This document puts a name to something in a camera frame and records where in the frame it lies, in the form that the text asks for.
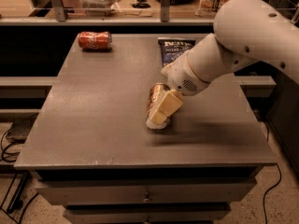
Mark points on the black floor stand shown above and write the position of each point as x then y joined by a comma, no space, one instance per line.
15,202

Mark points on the red cola can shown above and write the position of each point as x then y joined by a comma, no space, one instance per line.
96,41

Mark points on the clear plastic container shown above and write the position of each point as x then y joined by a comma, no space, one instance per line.
98,7

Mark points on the blue chip bag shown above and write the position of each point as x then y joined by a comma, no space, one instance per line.
172,48

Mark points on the grey drawer cabinet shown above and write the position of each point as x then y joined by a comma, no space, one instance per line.
92,124

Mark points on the metal railing frame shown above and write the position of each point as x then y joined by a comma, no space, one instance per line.
124,12

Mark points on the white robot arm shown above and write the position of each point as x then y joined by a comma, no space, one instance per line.
244,32

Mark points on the orange soda can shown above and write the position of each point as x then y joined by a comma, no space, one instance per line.
154,93

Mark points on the black power adapter box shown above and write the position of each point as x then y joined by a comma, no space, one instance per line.
19,130

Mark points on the upper drawer with knob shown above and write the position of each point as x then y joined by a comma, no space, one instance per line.
146,191

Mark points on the lower drawer with knob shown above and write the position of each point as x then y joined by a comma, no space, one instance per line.
152,214

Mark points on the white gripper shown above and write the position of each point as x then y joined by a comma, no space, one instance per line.
183,76

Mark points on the drawer with knob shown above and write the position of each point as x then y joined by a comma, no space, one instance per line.
146,191
152,214

